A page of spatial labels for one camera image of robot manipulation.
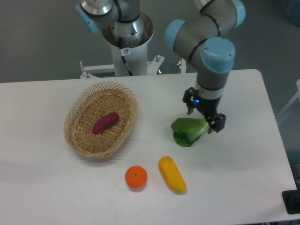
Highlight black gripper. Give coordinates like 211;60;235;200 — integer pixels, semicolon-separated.
182;87;226;134

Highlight purple sweet potato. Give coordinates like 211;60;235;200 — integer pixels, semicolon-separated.
92;112;120;135

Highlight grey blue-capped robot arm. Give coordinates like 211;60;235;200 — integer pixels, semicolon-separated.
75;0;246;132

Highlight woven wicker basket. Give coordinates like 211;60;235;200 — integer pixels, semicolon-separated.
64;82;137;158

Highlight green bok choy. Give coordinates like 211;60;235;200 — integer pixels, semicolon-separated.
171;118;209;147

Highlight yellow squash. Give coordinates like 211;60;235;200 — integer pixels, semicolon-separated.
158;156;187;194

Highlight orange tangerine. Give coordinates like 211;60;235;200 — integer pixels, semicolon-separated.
125;165;147;188

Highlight black device at table edge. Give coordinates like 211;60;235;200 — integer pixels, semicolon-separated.
282;189;300;214

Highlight white metal base frame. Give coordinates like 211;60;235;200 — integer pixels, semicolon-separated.
79;53;188;79

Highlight white frame at right edge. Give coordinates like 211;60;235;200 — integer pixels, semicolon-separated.
276;80;300;126

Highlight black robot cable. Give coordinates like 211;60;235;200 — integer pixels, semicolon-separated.
118;37;134;77

